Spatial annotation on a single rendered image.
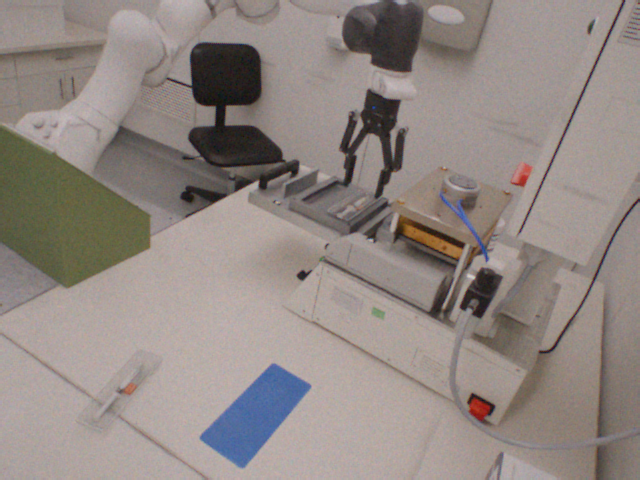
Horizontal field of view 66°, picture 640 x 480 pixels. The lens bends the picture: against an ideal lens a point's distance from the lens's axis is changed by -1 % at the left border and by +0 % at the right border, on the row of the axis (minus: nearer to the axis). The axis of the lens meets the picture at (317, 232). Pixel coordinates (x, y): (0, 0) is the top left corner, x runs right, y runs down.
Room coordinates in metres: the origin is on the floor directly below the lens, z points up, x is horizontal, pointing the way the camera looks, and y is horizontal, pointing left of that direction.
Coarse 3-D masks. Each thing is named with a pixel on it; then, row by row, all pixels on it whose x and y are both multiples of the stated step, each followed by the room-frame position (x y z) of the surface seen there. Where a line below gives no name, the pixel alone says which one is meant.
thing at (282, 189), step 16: (288, 176) 1.18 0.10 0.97; (304, 176) 1.12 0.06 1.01; (256, 192) 1.06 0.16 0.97; (272, 192) 1.08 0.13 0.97; (288, 192) 1.07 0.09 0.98; (272, 208) 1.02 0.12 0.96; (288, 208) 1.01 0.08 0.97; (304, 224) 0.98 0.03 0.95; (320, 224) 0.97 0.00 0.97; (368, 224) 1.01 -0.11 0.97
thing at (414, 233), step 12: (408, 228) 0.88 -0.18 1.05; (420, 228) 0.88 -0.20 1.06; (432, 228) 0.89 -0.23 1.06; (492, 228) 0.95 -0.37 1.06; (408, 240) 0.88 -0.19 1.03; (420, 240) 0.86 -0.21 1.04; (432, 240) 0.85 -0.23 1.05; (444, 240) 0.85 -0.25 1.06; (456, 240) 0.86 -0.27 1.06; (432, 252) 0.85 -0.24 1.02; (444, 252) 0.84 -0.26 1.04; (456, 252) 0.83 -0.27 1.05; (456, 264) 0.83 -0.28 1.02; (468, 264) 0.83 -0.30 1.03
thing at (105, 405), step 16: (144, 352) 0.68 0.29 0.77; (128, 368) 0.63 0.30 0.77; (144, 368) 0.64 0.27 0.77; (112, 384) 0.59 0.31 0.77; (128, 384) 0.60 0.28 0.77; (96, 400) 0.55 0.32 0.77; (112, 400) 0.56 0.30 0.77; (80, 416) 0.51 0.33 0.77; (96, 416) 0.52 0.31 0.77; (112, 416) 0.53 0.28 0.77
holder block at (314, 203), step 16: (336, 176) 1.19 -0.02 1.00; (304, 192) 1.06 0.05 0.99; (320, 192) 1.10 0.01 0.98; (336, 192) 1.13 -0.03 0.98; (352, 192) 1.11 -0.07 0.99; (304, 208) 0.99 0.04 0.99; (320, 208) 1.00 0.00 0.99; (384, 208) 1.10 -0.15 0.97; (336, 224) 0.95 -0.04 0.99; (352, 224) 0.95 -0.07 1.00
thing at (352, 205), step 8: (360, 192) 1.10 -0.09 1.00; (368, 192) 1.11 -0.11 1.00; (344, 200) 1.04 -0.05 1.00; (352, 200) 1.05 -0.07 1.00; (360, 200) 1.06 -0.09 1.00; (368, 200) 1.07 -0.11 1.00; (336, 208) 0.99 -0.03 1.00; (344, 208) 1.00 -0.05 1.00; (352, 208) 1.01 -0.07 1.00; (360, 208) 1.02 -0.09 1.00; (344, 216) 0.96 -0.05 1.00; (352, 216) 0.97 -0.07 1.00
